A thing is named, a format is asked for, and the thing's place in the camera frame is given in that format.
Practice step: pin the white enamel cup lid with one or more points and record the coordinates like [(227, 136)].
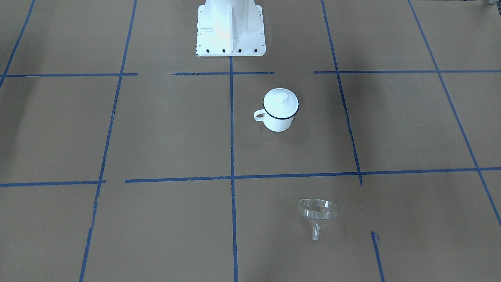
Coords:
[(281, 103)]

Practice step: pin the white enamel cup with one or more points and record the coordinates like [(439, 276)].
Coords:
[(272, 123)]

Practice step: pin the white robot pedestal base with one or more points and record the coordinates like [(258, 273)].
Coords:
[(230, 28)]

